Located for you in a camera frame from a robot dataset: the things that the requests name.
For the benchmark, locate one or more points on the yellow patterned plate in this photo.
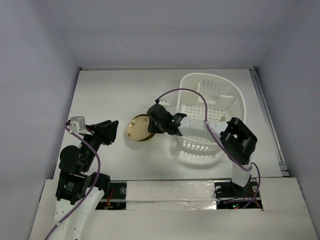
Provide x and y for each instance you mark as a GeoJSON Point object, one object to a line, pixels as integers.
{"type": "Point", "coordinates": [147, 138]}

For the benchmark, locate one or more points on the white plastic dish rack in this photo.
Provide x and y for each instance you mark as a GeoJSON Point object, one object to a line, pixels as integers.
{"type": "Point", "coordinates": [223, 98]}

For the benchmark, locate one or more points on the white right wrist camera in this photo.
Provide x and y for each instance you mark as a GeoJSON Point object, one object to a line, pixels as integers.
{"type": "Point", "coordinates": [163, 102]}

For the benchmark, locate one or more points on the white foam strip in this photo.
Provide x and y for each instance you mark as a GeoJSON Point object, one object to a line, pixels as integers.
{"type": "Point", "coordinates": [170, 195]}

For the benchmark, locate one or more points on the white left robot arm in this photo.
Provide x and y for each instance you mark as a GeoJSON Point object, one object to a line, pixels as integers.
{"type": "Point", "coordinates": [81, 185]}

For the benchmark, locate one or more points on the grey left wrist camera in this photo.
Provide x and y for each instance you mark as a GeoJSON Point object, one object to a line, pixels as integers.
{"type": "Point", "coordinates": [77, 124]}

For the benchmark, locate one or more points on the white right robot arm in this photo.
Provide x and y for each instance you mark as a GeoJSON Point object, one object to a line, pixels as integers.
{"type": "Point", "coordinates": [233, 137]}

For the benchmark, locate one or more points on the aluminium rail at right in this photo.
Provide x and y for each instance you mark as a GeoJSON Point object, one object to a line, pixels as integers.
{"type": "Point", "coordinates": [269, 123]}

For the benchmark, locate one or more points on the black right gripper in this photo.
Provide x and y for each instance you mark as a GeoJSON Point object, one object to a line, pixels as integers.
{"type": "Point", "coordinates": [155, 120]}

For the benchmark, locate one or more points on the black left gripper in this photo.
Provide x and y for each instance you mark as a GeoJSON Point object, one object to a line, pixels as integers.
{"type": "Point", "coordinates": [97, 130]}

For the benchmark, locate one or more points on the cream plate with flower print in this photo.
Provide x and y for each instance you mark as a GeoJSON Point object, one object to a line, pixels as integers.
{"type": "Point", "coordinates": [137, 128]}

